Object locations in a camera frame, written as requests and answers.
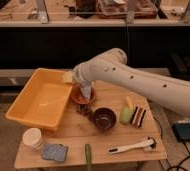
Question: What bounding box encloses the yellow apple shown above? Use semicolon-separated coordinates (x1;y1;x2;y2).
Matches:
62;71;73;83

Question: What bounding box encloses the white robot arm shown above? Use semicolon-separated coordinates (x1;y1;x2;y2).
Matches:
73;48;190;118

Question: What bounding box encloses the yellow plastic tray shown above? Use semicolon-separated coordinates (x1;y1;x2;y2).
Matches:
6;68;72;131

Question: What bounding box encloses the blue grey foil bag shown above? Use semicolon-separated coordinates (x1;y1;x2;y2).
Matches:
80;82;92;102

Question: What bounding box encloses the orange small bowl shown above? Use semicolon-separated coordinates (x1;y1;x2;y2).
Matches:
70;85;96;105

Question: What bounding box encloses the dark grapes bunch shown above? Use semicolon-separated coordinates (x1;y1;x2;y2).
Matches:
77;104;93;117

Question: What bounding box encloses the dark brown bowl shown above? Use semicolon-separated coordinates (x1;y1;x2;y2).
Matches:
92;108;116;131

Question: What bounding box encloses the green yellow pear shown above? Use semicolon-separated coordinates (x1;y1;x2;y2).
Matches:
119;96;134;125

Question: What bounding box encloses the wooden table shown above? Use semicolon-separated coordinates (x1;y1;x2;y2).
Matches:
14;81;167;169

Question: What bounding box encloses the green cucumber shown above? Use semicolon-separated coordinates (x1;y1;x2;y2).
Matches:
85;144;92;171

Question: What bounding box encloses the striped layered cake toy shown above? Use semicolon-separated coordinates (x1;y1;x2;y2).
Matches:
130;107;146;128

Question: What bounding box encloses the white paper cup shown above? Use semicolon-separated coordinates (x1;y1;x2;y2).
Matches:
22;128;43;150

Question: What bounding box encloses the blue sponge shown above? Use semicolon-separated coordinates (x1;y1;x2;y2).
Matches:
42;143;68;162

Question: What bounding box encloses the black box device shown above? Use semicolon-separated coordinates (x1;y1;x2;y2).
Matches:
172;123;190;142

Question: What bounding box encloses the white handled brush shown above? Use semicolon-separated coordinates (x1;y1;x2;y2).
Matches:
108;137;156;155

